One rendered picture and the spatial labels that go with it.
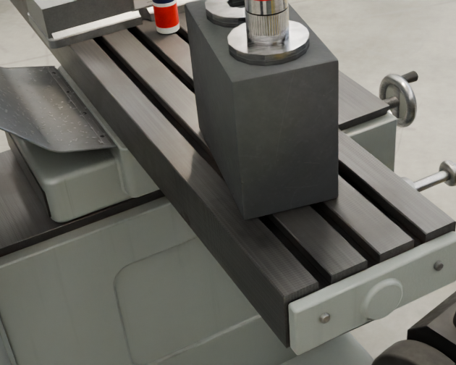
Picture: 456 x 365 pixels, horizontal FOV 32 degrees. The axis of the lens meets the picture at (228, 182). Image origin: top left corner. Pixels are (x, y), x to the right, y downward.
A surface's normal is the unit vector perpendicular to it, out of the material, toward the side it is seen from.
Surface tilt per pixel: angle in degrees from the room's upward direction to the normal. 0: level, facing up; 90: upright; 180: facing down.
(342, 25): 0
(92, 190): 90
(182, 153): 0
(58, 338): 90
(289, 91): 90
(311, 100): 90
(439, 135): 0
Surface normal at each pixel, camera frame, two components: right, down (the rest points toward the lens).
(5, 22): -0.08, -0.80
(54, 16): 0.45, 0.50
